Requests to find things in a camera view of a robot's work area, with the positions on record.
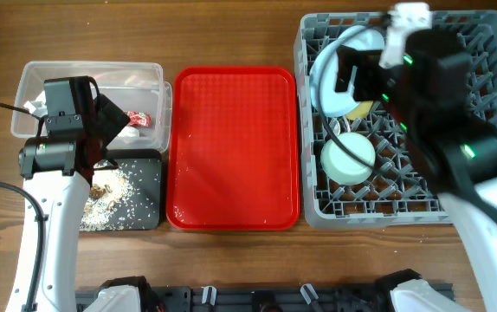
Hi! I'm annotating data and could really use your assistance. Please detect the red plastic tray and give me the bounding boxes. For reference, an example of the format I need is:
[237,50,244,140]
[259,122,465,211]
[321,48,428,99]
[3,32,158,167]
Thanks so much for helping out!
[165,66,300,231]

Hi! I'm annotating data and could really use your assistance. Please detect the spilled rice and food scraps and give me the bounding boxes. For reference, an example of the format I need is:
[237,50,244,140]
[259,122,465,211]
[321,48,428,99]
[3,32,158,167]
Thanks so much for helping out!
[80,165,160,232]

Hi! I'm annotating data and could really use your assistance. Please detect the white plastic spoon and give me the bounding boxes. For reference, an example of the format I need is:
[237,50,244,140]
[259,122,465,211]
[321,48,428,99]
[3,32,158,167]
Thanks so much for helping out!
[329,118,341,136]

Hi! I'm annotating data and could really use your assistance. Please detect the red candy wrapper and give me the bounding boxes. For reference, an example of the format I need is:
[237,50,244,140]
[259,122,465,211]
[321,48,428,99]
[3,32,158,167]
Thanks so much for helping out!
[126,111,152,127]

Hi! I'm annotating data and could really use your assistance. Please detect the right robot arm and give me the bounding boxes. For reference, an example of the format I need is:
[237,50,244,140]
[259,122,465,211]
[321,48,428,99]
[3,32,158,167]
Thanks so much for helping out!
[333,29,497,311]

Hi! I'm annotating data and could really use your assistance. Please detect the black plastic bin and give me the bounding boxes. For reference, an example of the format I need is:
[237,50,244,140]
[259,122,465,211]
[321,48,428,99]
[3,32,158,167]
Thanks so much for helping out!
[80,149,164,232]

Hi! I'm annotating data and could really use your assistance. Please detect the light blue plate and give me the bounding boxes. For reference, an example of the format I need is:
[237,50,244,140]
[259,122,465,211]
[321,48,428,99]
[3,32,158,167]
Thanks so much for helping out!
[309,40,359,117]

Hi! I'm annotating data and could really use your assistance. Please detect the white plastic fork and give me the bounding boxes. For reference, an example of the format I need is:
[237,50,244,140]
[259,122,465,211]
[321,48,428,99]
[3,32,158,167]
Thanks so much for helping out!
[343,118,352,133]

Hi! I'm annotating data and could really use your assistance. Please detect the clear plastic storage box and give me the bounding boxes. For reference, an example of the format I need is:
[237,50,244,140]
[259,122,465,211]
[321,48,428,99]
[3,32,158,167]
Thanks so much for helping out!
[14,61,172,153]

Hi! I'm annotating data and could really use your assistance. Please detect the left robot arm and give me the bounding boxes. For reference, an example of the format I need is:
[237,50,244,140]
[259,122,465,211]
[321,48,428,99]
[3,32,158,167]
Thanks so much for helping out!
[6,76,130,311]

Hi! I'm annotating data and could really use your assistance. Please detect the grey dishwasher rack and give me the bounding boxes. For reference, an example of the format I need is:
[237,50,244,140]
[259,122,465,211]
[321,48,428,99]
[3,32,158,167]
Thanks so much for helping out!
[294,10,497,229]

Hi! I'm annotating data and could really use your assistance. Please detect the white tissue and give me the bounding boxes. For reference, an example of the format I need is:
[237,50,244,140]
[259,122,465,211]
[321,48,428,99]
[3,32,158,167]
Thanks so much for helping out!
[117,127,140,140]

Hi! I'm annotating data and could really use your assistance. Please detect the green bowl with food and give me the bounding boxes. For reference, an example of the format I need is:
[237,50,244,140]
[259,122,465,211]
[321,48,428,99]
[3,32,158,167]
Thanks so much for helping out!
[320,133,376,185]

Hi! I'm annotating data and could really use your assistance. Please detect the yellow plastic cup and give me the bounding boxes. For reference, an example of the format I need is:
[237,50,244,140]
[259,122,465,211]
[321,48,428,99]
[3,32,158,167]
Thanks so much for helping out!
[345,101,374,120]

